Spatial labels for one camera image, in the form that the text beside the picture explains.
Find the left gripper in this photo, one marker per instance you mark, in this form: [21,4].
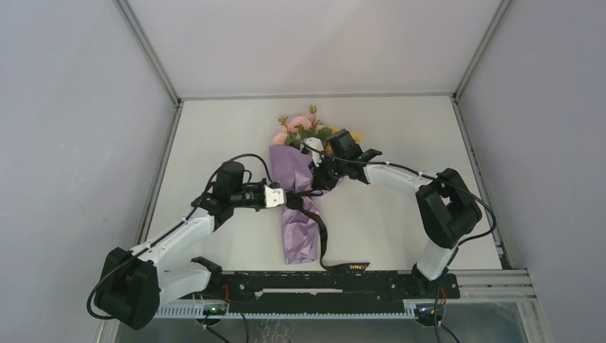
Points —
[261,185]

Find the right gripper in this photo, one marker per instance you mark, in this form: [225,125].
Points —
[320,180]

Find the yellow fake flower stem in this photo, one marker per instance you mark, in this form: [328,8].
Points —
[357,137]
[327,132]

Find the pink fake flower stem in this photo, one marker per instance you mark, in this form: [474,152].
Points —
[302,127]
[283,135]

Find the pink purple wrapping paper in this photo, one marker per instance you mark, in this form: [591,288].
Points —
[303,239]

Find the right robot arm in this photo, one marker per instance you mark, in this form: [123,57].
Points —
[448,210]

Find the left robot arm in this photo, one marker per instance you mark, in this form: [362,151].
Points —
[136,282]

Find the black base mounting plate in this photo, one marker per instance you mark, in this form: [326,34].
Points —
[340,292]

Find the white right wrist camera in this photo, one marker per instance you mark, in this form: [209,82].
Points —
[315,148]

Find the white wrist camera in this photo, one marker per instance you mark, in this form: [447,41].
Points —
[274,197]
[315,148]

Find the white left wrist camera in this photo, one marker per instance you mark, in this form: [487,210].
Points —
[274,197]

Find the white cable duct rail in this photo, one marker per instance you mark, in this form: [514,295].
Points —
[190,310]

